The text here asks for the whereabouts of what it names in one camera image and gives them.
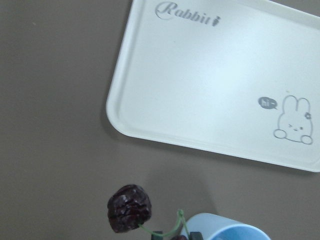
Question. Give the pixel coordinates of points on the dark cherries pair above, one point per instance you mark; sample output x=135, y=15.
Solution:
x=130, y=207

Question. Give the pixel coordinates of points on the cream rabbit tray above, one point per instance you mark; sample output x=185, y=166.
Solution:
x=234, y=77

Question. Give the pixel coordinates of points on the light blue cup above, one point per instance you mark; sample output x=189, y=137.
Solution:
x=216, y=227

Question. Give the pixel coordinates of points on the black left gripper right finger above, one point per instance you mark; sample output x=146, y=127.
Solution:
x=195, y=235

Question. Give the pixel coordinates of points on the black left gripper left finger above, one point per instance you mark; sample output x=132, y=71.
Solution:
x=157, y=235

